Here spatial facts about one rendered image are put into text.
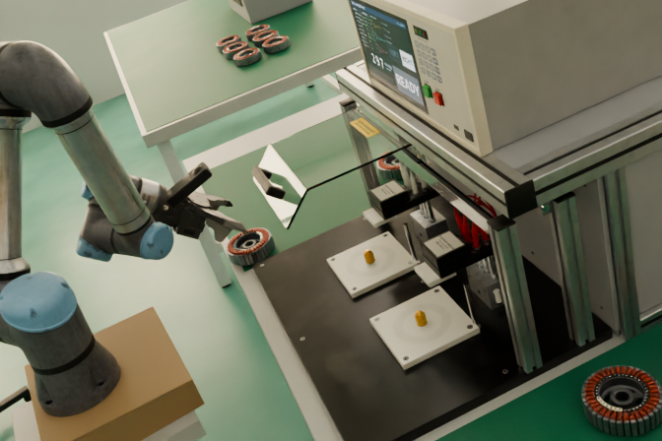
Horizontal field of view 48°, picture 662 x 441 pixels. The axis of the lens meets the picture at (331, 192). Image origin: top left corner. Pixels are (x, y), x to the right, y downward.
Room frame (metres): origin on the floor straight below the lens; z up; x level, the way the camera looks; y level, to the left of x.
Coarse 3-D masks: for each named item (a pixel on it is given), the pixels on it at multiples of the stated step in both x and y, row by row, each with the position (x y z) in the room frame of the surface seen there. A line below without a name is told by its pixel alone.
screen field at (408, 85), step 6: (396, 72) 1.23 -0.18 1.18; (402, 72) 1.21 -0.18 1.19; (396, 78) 1.24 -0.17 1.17; (402, 78) 1.21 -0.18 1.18; (408, 78) 1.19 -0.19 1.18; (414, 78) 1.16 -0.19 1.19; (402, 84) 1.22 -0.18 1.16; (408, 84) 1.19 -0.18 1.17; (414, 84) 1.17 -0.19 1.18; (402, 90) 1.23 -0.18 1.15; (408, 90) 1.20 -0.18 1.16; (414, 90) 1.17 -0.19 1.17; (420, 90) 1.15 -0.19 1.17; (414, 96) 1.18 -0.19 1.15; (420, 96) 1.15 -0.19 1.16; (420, 102) 1.16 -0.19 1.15
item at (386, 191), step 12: (396, 180) 1.33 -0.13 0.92; (372, 192) 1.31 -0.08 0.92; (384, 192) 1.30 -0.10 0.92; (396, 192) 1.28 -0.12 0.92; (408, 192) 1.28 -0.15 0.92; (420, 192) 1.29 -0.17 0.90; (432, 192) 1.28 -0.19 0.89; (372, 204) 1.31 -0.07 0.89; (384, 204) 1.27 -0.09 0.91; (396, 204) 1.27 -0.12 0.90; (408, 204) 1.27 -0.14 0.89; (420, 204) 1.28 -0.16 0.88; (372, 216) 1.29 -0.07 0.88; (384, 216) 1.26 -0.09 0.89; (396, 216) 1.27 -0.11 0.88; (432, 216) 1.29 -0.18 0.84
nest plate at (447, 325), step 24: (432, 288) 1.13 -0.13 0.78; (384, 312) 1.11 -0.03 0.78; (408, 312) 1.09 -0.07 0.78; (432, 312) 1.07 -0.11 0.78; (456, 312) 1.05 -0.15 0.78; (384, 336) 1.05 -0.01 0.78; (408, 336) 1.03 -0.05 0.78; (432, 336) 1.01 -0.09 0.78; (456, 336) 0.99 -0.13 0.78; (408, 360) 0.97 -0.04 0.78
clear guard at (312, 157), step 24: (336, 120) 1.38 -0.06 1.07; (288, 144) 1.35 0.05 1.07; (312, 144) 1.31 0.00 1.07; (336, 144) 1.28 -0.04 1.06; (360, 144) 1.25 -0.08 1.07; (384, 144) 1.21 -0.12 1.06; (408, 144) 1.18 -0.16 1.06; (264, 168) 1.34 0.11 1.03; (288, 168) 1.25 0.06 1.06; (312, 168) 1.21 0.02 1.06; (336, 168) 1.18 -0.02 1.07; (264, 192) 1.28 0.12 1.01; (288, 192) 1.20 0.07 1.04; (288, 216) 1.15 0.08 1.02
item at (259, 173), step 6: (258, 168) 1.29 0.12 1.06; (252, 174) 1.29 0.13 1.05; (258, 174) 1.27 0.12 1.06; (264, 174) 1.26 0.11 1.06; (270, 174) 1.29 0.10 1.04; (258, 180) 1.25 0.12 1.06; (264, 180) 1.23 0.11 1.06; (264, 186) 1.22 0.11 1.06; (270, 186) 1.20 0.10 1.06; (276, 186) 1.21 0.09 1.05; (270, 192) 1.20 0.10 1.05; (276, 192) 1.20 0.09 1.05; (282, 192) 1.20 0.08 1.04; (276, 198) 1.20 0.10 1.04; (282, 198) 1.20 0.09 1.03
